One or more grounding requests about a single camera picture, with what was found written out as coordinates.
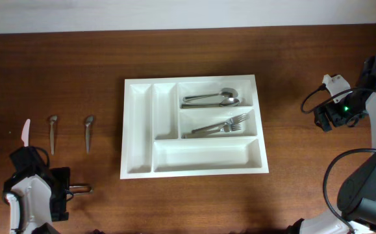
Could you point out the white plastic cutlery tray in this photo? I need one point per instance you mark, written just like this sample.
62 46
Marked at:
154 123

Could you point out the metal tablespoon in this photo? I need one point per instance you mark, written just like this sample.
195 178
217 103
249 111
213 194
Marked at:
224 92
229 102

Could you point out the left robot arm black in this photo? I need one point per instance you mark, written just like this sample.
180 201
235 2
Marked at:
36 193

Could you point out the white plastic knife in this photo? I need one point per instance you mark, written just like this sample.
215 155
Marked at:
25 133

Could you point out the small metal teaspoon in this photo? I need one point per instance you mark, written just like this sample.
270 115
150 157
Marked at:
88 122
52 121

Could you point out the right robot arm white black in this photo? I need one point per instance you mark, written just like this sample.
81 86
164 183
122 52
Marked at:
355 209

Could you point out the metal fork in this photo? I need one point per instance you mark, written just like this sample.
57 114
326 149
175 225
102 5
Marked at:
225 129
233 120

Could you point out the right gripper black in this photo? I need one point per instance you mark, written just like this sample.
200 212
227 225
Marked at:
336 119

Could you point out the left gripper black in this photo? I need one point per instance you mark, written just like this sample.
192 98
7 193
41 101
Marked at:
64 175

